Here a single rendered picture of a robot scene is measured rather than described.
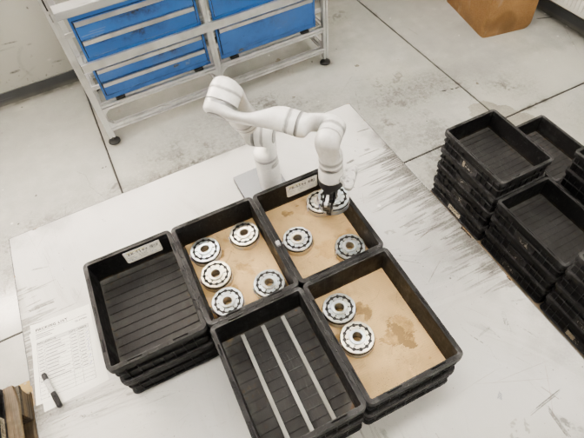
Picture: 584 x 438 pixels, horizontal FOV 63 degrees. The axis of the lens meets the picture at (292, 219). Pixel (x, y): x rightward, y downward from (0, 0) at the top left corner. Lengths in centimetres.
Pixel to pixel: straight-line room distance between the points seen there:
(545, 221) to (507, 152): 37
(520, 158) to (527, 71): 149
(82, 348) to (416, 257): 121
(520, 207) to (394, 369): 125
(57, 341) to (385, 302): 112
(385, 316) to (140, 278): 82
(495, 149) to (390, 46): 172
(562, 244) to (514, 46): 211
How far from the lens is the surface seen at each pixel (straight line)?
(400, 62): 383
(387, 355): 147
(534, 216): 244
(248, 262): 163
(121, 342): 161
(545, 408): 167
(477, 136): 257
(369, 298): 154
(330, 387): 143
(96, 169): 338
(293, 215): 172
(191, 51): 331
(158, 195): 208
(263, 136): 170
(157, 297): 164
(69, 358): 182
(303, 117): 128
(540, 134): 301
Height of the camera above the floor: 220
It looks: 53 degrees down
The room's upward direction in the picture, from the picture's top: 7 degrees counter-clockwise
